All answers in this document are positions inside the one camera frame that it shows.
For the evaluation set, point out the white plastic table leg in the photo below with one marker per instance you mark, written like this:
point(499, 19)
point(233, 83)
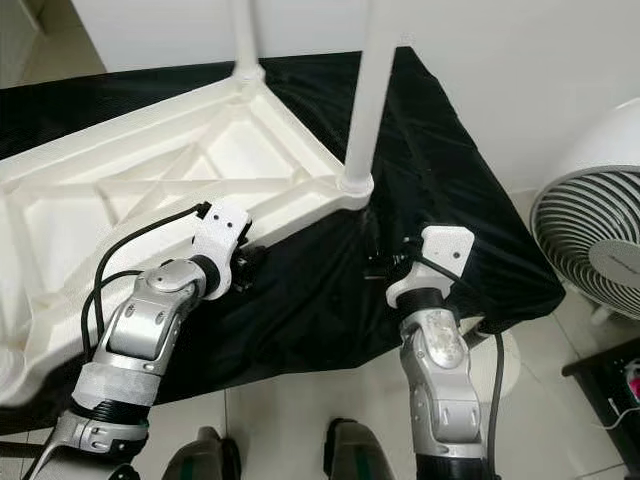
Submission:
point(246, 38)
point(10, 380)
point(370, 100)

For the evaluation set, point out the white plastic children table top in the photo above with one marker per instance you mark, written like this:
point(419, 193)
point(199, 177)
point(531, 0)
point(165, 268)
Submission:
point(80, 220)

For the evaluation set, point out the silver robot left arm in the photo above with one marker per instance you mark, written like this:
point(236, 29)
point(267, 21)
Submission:
point(140, 335)

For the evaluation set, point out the black table cloth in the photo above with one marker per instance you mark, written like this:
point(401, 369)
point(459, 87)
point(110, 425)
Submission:
point(450, 190)

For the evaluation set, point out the grey robot left leg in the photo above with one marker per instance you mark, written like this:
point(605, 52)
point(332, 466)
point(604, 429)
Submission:
point(198, 457)

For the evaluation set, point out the grey robot leg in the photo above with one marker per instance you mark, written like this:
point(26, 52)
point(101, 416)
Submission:
point(198, 457)
point(355, 455)

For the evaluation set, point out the grey robot right leg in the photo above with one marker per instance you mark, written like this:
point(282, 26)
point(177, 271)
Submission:
point(355, 455)

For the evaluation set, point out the black metal shelf rack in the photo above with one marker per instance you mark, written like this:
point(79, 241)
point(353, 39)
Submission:
point(605, 390)

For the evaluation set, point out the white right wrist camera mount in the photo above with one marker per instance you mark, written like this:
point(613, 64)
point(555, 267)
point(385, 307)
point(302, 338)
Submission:
point(445, 250)

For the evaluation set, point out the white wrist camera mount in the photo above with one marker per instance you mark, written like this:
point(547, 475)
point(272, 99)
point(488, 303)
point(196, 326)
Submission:
point(220, 228)
point(445, 250)

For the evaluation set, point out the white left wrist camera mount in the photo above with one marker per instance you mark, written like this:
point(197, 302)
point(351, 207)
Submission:
point(220, 228)

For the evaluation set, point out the white pedestal fan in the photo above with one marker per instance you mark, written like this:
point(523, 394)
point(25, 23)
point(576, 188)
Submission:
point(595, 230)

